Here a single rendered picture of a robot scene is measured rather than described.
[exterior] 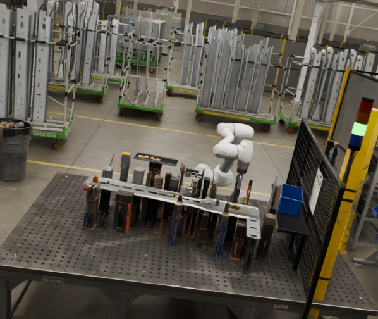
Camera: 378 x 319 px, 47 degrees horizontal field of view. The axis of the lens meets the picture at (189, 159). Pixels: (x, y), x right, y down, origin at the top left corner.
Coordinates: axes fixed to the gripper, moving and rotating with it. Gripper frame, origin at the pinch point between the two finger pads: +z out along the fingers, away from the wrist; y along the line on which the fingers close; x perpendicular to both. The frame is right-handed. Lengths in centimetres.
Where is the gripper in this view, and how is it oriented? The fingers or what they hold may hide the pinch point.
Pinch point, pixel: (237, 192)
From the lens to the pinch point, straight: 331.1
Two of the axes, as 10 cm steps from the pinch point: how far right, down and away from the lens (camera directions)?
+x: 9.8, 1.9, -0.7
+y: -1.3, 3.0, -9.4
